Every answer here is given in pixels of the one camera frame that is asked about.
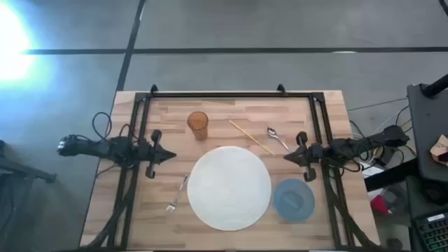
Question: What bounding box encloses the amber faceted plastic cup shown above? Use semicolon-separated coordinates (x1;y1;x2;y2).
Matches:
186;111;210;142

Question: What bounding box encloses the black tripod stand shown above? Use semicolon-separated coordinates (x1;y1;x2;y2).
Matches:
0;139;57;252

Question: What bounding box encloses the black side table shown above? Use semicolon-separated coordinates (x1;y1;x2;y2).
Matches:
407;83;448;183

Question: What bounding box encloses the silver metal fork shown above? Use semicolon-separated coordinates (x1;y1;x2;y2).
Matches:
165;174;190;214

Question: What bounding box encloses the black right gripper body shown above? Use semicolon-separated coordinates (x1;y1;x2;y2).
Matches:
295;131;325;183

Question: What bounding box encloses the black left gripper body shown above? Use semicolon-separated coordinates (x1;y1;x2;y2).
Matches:
136;129;164;180

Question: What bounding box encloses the black aluminium rig frame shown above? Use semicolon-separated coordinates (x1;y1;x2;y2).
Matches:
83;83;382;251

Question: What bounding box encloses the silver metal spoon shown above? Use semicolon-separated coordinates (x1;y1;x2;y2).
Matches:
266;126;292;154

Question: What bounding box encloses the white woven round placemat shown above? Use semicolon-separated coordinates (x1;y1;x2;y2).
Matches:
186;146;272;232

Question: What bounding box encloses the grey floor cable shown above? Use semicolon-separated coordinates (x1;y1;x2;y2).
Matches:
347;97;409;112

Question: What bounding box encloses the red floor object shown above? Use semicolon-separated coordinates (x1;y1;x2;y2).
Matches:
370;195;390;215

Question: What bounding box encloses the black tube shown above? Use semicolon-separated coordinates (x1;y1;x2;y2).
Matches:
421;73;448;99

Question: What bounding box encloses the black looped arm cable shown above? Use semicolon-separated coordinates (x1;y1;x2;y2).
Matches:
92;111;113;141

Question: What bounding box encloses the black crossbar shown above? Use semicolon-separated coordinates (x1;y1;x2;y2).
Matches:
363;159;421;192

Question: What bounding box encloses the white paper sheet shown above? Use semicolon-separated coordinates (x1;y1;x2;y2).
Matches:
361;163;385;179

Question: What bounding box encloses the yellow straw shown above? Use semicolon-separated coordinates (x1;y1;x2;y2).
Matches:
228;120;276;156

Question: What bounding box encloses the brown cardboard piece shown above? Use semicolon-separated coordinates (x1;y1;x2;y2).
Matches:
429;134;448;167

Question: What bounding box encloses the blue bowl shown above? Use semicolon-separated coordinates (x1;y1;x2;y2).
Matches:
272;178;316;223

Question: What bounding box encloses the black keyboard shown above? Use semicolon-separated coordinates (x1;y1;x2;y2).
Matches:
411;211;448;252

